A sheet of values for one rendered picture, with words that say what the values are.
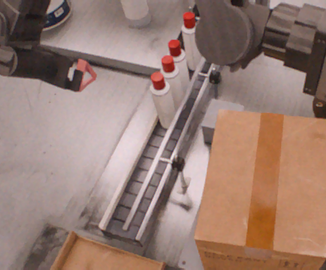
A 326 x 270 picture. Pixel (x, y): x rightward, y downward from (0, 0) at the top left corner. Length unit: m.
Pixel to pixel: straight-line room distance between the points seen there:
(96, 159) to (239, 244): 0.61
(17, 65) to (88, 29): 0.76
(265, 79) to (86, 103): 0.59
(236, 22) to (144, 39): 0.92
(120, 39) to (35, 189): 0.58
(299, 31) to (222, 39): 0.10
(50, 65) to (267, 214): 0.51
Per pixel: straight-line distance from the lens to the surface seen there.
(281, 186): 0.77
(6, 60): 0.79
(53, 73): 0.85
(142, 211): 1.04
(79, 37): 1.49
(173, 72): 1.05
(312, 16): 0.51
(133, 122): 1.24
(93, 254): 1.08
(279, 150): 0.81
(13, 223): 1.21
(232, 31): 0.51
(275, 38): 0.51
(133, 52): 1.37
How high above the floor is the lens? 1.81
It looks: 57 degrees down
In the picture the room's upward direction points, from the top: 7 degrees counter-clockwise
